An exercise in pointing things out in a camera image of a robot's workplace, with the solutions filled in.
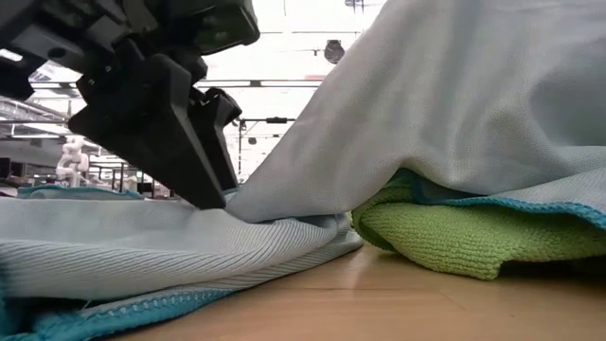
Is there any round black hanging device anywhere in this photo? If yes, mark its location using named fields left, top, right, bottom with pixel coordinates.
left=323, top=39, right=347, bottom=65

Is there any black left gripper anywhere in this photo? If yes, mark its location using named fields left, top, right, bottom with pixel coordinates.
left=0, top=0, right=228, bottom=210

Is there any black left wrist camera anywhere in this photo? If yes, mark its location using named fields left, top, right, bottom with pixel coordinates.
left=187, top=0, right=261, bottom=57

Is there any green microfiber towel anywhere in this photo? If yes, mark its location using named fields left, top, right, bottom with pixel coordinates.
left=350, top=170, right=606, bottom=281

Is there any white robot figure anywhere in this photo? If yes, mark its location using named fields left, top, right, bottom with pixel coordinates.
left=55, top=135, right=91, bottom=188

